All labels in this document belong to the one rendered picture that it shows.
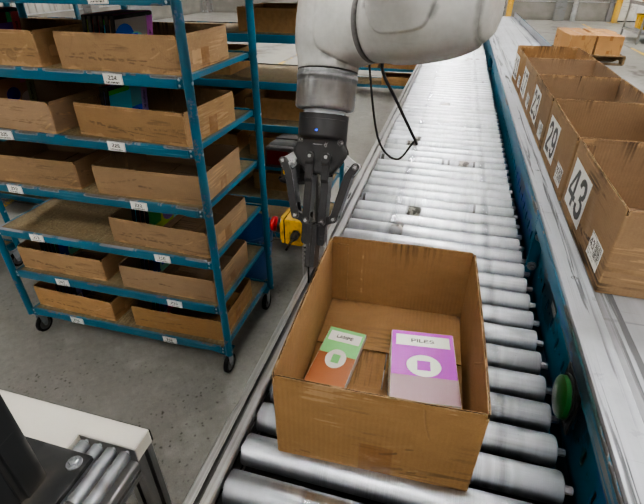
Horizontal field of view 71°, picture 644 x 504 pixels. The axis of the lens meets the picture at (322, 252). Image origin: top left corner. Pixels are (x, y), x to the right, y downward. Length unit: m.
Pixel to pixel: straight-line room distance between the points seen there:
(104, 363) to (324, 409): 1.56
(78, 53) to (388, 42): 1.12
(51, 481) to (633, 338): 0.93
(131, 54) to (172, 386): 1.20
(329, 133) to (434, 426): 0.43
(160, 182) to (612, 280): 1.26
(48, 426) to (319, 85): 0.70
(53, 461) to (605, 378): 0.83
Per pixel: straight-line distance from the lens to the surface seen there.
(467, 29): 0.57
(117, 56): 1.49
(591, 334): 0.86
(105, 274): 1.96
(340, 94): 0.67
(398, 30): 0.59
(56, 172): 1.82
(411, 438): 0.68
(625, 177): 1.31
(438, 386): 0.77
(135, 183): 1.61
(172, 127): 1.43
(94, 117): 1.61
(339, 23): 0.65
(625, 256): 0.95
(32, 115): 1.76
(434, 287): 0.97
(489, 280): 1.17
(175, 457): 1.73
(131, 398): 1.94
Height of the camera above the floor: 1.39
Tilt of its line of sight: 32 degrees down
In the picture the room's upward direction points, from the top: straight up
